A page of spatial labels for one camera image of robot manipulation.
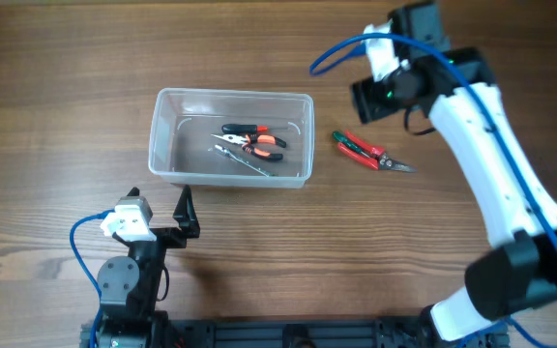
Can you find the clear plastic container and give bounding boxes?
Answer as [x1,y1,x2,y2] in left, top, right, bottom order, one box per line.
[148,88,314,189]

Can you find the orange black needle-nose pliers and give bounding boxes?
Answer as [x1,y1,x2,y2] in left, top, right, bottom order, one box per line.
[210,132,288,162]

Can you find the black red handled screwdriver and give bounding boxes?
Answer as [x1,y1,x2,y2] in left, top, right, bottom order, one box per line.
[221,124,287,134]

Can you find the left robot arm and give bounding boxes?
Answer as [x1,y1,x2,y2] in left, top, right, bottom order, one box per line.
[70,186,200,348]

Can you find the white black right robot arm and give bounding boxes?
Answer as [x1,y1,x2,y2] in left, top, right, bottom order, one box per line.
[351,2,557,342]

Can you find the red handled snips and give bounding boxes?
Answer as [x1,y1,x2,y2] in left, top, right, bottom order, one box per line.
[333,130,416,173]

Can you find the green handled screwdriver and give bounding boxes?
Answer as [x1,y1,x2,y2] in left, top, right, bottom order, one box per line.
[333,130,384,159]

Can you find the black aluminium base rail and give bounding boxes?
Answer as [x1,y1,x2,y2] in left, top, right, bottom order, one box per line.
[80,313,509,348]

